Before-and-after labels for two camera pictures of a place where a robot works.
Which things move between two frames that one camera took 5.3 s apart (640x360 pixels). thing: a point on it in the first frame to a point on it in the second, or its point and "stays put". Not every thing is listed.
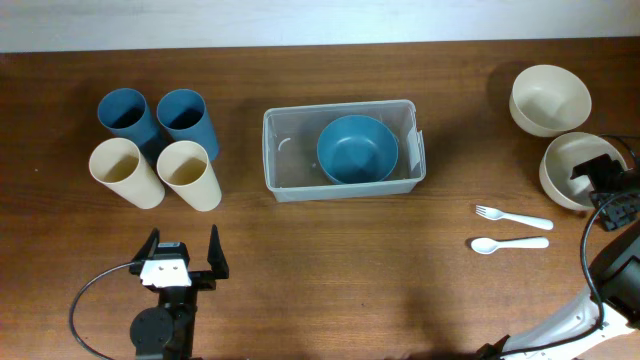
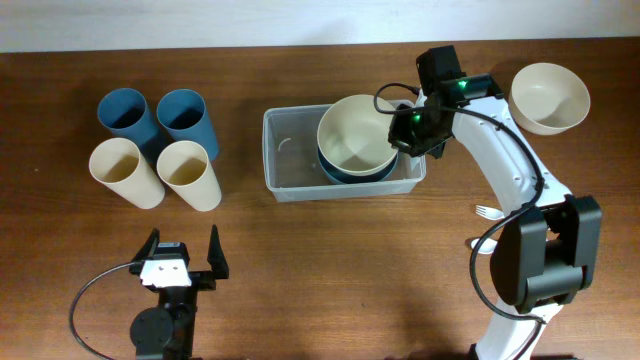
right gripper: x=597 y=169 to x=399 y=139
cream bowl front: x=562 y=154 to x=353 y=137
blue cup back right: x=183 y=115 stays put
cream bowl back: x=548 y=101 stays put
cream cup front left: x=117 y=163 stays put
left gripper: x=205 y=280 stays put
